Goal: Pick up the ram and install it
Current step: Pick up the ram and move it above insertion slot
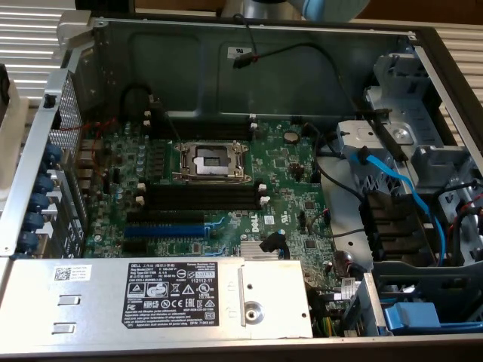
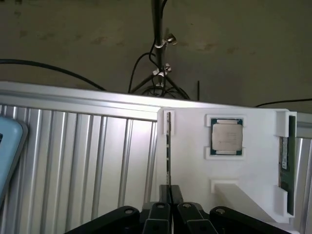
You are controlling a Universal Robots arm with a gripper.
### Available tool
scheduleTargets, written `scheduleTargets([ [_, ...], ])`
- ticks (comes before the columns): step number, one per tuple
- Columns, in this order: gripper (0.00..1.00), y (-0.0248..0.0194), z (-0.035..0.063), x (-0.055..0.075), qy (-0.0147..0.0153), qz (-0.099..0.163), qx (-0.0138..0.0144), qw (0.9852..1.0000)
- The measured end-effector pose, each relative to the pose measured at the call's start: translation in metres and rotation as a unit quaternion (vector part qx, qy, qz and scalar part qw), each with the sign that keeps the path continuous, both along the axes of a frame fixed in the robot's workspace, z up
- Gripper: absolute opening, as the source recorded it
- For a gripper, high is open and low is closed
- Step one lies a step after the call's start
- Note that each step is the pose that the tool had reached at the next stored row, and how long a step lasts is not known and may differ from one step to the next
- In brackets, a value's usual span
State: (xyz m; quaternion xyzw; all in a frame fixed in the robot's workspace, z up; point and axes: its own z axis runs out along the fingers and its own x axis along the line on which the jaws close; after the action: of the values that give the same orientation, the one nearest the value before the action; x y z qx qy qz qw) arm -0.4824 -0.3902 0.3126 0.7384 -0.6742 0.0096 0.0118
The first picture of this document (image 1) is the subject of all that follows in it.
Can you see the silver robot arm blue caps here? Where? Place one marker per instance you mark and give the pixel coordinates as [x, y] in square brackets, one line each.
[324, 9]

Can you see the metal CPU socket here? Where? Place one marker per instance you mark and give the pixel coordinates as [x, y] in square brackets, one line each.
[211, 162]

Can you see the green Dell motherboard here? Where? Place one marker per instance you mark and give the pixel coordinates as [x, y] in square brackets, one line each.
[279, 177]

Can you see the round coin battery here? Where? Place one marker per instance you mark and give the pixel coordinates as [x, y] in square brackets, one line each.
[290, 136]

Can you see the black connector blue tab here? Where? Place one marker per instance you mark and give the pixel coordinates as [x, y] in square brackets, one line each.
[269, 243]

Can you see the silver chipset heatsink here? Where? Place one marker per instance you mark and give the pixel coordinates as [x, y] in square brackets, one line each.
[249, 250]

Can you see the long black expansion slot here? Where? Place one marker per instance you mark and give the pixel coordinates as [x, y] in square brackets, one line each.
[166, 218]

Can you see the blue expansion slot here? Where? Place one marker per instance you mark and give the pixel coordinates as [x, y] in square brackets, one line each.
[166, 231]

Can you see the grey metal PC case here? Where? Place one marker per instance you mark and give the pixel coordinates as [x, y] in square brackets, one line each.
[320, 86]

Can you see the short black expansion slot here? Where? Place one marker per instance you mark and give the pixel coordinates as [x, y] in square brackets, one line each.
[134, 246]

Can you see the black plastic latch bar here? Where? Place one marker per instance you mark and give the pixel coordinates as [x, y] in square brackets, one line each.
[392, 143]

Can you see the metal rear port block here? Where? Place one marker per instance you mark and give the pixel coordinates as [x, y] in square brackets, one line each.
[88, 151]

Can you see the black finned plastic block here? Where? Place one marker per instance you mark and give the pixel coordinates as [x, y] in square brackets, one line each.
[392, 226]

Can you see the grey metal drive cage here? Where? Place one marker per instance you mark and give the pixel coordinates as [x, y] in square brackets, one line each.
[415, 109]

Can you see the silver power supply black label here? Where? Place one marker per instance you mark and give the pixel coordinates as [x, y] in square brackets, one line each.
[94, 301]

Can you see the blue slot retention clip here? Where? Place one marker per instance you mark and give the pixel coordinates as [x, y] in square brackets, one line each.
[45, 183]
[53, 152]
[33, 220]
[28, 239]
[39, 201]

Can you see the dark grey disk bay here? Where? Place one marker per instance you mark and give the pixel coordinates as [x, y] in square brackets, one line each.
[434, 269]

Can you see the silver drive bracket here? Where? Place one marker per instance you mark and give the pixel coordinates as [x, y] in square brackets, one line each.
[362, 134]

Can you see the blue plastic drive bracket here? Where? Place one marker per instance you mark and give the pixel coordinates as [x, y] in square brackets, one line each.
[415, 315]

